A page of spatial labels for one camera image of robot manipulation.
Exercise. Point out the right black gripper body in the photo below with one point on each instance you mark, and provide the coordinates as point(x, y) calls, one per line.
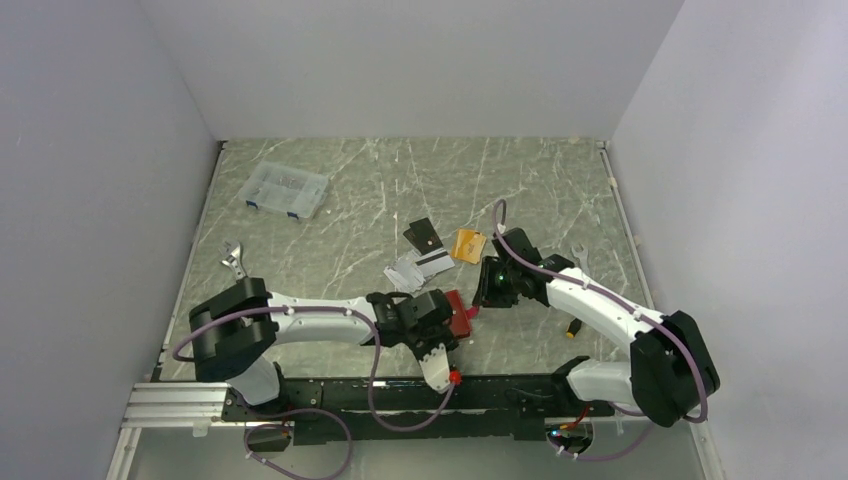
point(498, 285)

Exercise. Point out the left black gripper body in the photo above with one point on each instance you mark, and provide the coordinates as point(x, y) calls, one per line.
point(423, 341)

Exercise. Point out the white magnetic stripe card stack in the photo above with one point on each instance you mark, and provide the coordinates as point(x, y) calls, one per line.
point(410, 272)

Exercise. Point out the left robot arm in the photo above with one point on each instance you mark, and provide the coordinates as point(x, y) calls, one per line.
point(231, 331)

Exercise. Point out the aluminium frame rail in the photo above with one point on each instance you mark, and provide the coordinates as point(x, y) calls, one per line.
point(192, 430)

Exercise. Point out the orange card stack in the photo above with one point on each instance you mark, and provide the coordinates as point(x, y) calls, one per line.
point(468, 246)

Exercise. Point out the clear plastic organizer box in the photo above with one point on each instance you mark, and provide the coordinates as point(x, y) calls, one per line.
point(283, 189)

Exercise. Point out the red leather wallet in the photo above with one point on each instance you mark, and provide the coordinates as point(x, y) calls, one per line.
point(460, 322)

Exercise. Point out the yellow black screwdriver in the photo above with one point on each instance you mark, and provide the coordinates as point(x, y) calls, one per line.
point(574, 328)

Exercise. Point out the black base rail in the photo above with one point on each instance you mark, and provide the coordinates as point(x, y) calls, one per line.
point(521, 407)

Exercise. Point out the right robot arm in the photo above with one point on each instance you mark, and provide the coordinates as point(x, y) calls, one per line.
point(668, 374)

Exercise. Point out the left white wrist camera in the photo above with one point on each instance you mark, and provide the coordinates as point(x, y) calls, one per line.
point(436, 370)

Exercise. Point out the black card holder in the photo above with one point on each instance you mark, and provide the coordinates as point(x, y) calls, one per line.
point(422, 236)

